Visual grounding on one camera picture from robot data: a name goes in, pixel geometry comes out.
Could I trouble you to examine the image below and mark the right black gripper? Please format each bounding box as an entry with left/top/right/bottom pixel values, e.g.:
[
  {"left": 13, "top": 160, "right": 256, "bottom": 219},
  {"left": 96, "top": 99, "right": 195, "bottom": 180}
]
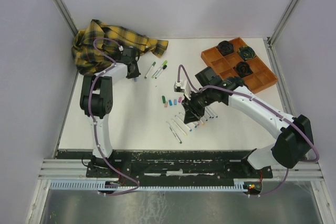
[{"left": 181, "top": 87, "right": 214, "bottom": 124}]

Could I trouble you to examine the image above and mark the pink cap marker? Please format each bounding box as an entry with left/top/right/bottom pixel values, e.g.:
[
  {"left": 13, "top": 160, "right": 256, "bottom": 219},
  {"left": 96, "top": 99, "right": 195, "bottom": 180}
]
[{"left": 171, "top": 119, "right": 187, "bottom": 136}]

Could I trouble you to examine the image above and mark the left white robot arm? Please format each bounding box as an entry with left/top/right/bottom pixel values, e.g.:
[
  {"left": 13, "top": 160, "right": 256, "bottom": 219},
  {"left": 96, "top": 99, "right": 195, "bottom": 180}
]
[{"left": 80, "top": 47, "right": 140, "bottom": 177}]

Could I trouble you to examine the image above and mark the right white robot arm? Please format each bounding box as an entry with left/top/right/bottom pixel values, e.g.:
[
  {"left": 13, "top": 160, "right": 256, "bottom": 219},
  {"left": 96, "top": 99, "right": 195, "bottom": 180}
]
[{"left": 174, "top": 67, "right": 316, "bottom": 177}]

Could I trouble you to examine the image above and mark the black cap marker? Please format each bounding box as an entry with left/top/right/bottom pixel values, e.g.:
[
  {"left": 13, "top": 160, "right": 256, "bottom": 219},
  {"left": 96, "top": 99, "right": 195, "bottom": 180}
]
[{"left": 154, "top": 65, "right": 167, "bottom": 79}]

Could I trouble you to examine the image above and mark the light green cap marker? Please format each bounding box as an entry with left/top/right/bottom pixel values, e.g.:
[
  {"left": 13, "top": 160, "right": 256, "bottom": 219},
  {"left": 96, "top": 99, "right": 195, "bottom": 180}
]
[{"left": 152, "top": 60, "right": 167, "bottom": 78}]

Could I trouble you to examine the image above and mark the yellow plaid shirt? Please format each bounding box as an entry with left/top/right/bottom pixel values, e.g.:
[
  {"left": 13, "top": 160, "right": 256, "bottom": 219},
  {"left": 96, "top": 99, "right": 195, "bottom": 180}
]
[{"left": 71, "top": 19, "right": 169, "bottom": 75}]

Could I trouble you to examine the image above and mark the orange compartment tray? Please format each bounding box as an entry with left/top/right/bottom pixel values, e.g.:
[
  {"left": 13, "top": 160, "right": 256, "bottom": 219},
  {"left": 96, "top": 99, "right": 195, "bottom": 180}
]
[{"left": 201, "top": 37, "right": 278, "bottom": 93}]

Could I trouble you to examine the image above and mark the dark floral rolled sock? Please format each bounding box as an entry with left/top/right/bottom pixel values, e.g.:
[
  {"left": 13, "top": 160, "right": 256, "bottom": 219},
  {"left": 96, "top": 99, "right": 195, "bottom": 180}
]
[{"left": 235, "top": 61, "right": 253, "bottom": 78}]

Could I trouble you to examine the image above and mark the green blue rolled sock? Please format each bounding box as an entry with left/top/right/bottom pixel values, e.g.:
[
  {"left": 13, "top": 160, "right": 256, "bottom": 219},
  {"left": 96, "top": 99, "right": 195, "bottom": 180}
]
[{"left": 237, "top": 46, "right": 256, "bottom": 61}]

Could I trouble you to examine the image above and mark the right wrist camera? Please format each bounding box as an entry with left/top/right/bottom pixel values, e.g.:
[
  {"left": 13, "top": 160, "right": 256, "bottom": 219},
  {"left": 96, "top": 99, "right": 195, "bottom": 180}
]
[{"left": 174, "top": 80, "right": 192, "bottom": 100}]

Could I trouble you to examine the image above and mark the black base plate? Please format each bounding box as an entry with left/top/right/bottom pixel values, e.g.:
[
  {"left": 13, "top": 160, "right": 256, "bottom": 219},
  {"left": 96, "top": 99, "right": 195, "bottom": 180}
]
[{"left": 86, "top": 150, "right": 274, "bottom": 186}]

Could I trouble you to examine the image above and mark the left aluminium frame post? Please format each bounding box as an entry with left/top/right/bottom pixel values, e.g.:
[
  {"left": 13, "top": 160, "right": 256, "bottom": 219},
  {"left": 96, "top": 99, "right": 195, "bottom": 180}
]
[{"left": 53, "top": 0, "right": 78, "bottom": 36}]

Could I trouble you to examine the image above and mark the aluminium frame post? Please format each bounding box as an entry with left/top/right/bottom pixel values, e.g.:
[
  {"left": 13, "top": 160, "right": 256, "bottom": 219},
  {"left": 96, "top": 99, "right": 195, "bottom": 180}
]
[
  {"left": 267, "top": 0, "right": 300, "bottom": 47},
  {"left": 53, "top": 0, "right": 78, "bottom": 36}
]

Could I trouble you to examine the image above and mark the white slotted cable duct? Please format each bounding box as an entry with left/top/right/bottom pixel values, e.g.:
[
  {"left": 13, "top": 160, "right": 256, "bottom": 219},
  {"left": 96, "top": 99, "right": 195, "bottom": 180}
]
[{"left": 49, "top": 178, "right": 249, "bottom": 190}]

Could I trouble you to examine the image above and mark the right aluminium frame post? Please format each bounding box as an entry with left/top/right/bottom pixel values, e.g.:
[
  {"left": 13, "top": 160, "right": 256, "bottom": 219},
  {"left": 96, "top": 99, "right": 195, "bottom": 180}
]
[{"left": 267, "top": 0, "right": 300, "bottom": 47}]

